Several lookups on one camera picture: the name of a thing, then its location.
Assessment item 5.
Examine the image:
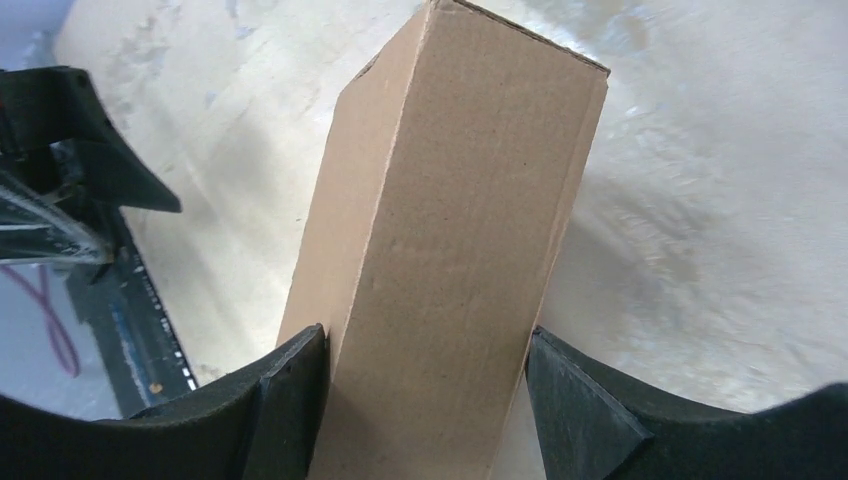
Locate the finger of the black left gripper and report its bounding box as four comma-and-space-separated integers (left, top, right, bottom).
1, 66, 182, 213
1, 171, 113, 265

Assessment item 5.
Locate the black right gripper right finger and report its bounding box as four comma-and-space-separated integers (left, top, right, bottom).
525, 327, 847, 479

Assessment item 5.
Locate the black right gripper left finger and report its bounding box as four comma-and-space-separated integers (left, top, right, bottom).
1, 324, 328, 479

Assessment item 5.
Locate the brown cardboard box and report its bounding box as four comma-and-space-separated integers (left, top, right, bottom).
280, 1, 609, 479

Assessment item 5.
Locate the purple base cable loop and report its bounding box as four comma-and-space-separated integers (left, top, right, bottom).
0, 263, 82, 379

